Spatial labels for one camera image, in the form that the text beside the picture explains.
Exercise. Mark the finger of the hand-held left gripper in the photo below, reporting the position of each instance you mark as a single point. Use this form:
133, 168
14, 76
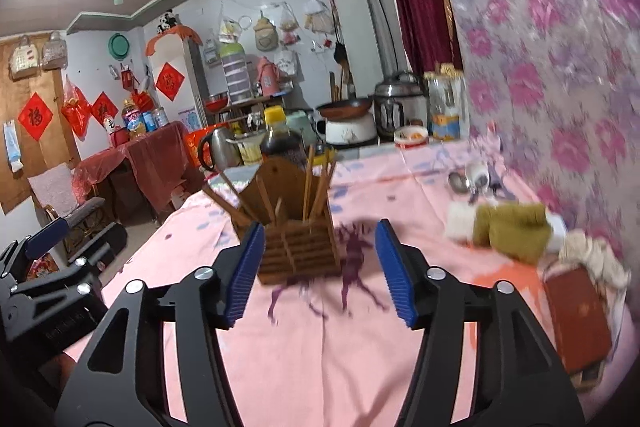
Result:
107, 244
47, 232

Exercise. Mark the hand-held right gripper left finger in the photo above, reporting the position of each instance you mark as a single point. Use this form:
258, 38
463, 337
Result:
245, 277

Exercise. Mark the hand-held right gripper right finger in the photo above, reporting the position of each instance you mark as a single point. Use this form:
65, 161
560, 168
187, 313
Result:
395, 272

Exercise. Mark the wooden chopstick holder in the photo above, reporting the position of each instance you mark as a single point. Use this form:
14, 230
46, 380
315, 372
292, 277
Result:
300, 252

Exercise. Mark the single wooden chopstick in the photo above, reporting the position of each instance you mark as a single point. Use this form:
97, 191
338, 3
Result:
235, 207
240, 194

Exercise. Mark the pile of wooden chopsticks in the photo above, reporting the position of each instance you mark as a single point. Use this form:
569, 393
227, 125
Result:
309, 182

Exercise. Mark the black hanging utensils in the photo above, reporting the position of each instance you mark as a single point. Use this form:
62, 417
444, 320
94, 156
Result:
341, 57

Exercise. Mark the wooden armchair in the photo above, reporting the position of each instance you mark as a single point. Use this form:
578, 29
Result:
65, 207

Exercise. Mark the red printed carton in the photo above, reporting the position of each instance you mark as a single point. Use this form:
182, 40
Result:
42, 268

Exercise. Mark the grey chair cushion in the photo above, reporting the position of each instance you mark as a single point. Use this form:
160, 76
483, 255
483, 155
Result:
50, 189

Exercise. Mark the brown wooden board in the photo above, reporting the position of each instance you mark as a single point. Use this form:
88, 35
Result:
15, 187

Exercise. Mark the red covered side table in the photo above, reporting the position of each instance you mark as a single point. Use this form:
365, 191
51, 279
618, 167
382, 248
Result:
145, 167

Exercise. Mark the blue and white paper packet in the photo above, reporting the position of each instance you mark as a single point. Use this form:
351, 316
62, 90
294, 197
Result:
12, 147

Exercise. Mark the pink deer print tablecloth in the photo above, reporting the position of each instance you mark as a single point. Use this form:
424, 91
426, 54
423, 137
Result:
310, 357

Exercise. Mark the metal spoon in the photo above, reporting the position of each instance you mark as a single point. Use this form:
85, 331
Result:
456, 182

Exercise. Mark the red diamond paper decoration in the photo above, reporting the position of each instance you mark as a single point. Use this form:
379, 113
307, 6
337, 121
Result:
170, 81
36, 116
105, 109

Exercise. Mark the olive and white plush toy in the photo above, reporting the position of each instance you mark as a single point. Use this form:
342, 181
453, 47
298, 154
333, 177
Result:
510, 232

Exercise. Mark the cream pot with lid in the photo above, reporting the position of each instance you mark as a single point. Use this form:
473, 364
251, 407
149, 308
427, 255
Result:
249, 152

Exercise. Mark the yellow cooking oil jug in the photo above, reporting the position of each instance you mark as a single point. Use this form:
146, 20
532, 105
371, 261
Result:
134, 122

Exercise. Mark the red plastic bag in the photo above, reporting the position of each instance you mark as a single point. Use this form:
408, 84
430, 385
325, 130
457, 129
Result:
76, 109

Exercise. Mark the steel electric kettle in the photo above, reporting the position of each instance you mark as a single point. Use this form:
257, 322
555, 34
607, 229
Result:
220, 152

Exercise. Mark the white cup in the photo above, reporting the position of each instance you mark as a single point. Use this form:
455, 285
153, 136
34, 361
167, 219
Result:
477, 174

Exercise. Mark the red and white bowl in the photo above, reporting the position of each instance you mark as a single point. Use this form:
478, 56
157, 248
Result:
411, 137

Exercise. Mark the orange red gift box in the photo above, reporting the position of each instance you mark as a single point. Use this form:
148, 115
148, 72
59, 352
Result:
197, 142

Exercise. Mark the dark sauce bottle yellow cap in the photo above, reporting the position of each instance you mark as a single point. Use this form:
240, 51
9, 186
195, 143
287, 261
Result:
280, 139

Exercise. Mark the white electric cooker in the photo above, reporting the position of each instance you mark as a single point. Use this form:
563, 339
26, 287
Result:
350, 132

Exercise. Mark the silver black pressure cooker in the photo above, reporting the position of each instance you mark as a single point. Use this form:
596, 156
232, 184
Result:
400, 104

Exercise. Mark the clear cooking oil bottle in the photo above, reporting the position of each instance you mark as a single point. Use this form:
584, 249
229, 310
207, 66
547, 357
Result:
445, 112

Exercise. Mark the white refrigerator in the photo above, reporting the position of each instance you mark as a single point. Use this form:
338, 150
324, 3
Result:
192, 97

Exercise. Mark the brown frying pan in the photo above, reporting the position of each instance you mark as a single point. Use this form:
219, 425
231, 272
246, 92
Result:
345, 108

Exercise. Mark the white woven handbag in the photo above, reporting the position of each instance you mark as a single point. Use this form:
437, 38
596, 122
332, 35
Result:
25, 59

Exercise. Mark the red basin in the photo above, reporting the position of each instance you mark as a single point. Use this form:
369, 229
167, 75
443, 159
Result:
216, 102

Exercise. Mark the silver grey handbag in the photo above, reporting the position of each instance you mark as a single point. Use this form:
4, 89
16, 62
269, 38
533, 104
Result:
54, 52

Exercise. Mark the red-brown leather case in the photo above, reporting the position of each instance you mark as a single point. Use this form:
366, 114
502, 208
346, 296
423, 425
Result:
577, 322

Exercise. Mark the green round basin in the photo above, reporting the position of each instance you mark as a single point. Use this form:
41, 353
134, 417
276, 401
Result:
120, 46

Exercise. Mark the pink thermos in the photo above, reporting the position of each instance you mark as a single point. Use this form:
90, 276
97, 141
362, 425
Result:
266, 79

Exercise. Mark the white fluffy cloth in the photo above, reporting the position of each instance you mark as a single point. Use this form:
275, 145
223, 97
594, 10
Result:
595, 257

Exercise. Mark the stacked food container tower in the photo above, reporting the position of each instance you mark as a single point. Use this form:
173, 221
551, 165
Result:
236, 74

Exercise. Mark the white printed bag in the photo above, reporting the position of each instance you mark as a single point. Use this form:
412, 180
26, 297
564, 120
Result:
286, 64

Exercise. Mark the orange cloth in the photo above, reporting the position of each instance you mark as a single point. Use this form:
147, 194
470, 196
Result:
172, 34

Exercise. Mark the panda plush toy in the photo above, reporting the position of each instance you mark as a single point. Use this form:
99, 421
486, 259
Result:
167, 21

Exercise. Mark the beige hanging bag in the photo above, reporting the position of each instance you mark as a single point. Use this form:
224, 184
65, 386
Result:
265, 37

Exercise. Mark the clear hanging plastic bag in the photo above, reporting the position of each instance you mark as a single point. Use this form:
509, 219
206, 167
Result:
229, 27

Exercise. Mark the hanging bag with red contents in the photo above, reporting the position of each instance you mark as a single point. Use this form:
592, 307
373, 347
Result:
289, 27

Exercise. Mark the white hanging bag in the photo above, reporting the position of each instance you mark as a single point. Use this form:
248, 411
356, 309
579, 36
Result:
317, 19

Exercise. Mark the floral plastic wall sheet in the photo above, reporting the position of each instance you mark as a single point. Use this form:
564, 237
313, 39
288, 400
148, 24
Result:
550, 57

